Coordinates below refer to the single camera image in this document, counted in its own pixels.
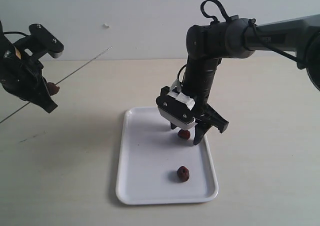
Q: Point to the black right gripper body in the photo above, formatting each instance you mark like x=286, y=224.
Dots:
x=204, y=113

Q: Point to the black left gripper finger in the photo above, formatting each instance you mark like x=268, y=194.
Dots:
x=47, y=98

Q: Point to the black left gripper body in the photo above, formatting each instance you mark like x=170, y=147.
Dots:
x=20, y=66

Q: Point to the thin metal skewer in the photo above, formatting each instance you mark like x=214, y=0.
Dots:
x=61, y=80

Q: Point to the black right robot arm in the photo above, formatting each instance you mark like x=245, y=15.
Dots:
x=238, y=38

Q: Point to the white rectangular plastic tray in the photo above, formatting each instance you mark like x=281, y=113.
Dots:
x=150, y=154

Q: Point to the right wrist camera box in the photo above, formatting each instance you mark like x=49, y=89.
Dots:
x=177, y=108

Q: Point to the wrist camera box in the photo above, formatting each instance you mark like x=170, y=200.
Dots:
x=47, y=40
x=177, y=108

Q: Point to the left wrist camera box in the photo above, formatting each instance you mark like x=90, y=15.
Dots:
x=47, y=40

